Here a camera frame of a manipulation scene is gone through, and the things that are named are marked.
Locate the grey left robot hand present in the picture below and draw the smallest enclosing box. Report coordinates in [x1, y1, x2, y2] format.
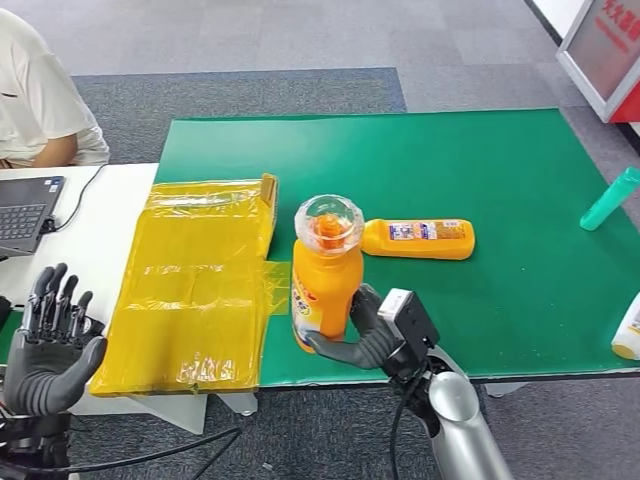
[5, 263, 107, 417]

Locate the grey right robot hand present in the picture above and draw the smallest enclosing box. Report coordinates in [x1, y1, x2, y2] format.
[305, 283, 401, 371]

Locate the orange bottle with blue label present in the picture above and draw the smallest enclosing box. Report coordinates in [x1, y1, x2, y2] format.
[291, 193, 365, 354]
[361, 218, 476, 261]

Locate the teal green bottle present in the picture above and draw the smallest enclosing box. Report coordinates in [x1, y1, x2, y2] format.
[580, 166, 640, 232]

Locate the white and yellow bottle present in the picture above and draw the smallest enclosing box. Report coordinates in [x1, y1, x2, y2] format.
[611, 294, 640, 362]

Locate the green belt conveyor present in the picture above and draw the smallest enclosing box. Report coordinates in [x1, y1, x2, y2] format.
[0, 298, 25, 367]

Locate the grey laptop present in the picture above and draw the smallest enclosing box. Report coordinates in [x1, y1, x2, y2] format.
[0, 175, 66, 260]

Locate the white table base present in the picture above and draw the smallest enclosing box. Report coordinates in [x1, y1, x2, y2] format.
[75, 390, 258, 437]

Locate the yellow plastic wrapped box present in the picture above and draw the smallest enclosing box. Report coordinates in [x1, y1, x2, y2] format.
[90, 173, 292, 399]

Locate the green table mat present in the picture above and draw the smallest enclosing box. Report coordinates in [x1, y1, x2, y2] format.
[153, 107, 640, 390]

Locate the person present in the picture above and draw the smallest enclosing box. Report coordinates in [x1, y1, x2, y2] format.
[0, 6, 111, 170]

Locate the white and red display stand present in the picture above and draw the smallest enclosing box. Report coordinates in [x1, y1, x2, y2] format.
[555, 0, 640, 125]

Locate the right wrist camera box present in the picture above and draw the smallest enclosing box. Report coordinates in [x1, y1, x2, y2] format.
[377, 288, 441, 382]

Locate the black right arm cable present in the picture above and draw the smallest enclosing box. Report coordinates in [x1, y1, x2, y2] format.
[389, 360, 431, 480]

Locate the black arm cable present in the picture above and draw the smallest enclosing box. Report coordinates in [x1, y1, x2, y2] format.
[389, 360, 431, 480]
[0, 427, 242, 480]

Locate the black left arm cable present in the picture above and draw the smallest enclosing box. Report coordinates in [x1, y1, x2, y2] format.
[0, 427, 242, 480]

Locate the black laptop cable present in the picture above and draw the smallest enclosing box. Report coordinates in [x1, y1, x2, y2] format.
[39, 164, 109, 236]

